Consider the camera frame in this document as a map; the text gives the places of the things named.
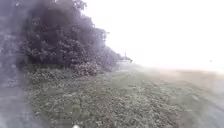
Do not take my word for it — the green grass ground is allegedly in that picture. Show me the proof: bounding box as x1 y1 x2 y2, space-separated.
19 63 224 128

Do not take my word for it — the row of dark trees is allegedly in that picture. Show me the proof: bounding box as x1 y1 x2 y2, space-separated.
0 0 122 77

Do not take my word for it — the grey paved path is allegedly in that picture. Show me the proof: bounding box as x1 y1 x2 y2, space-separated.
186 96 224 128

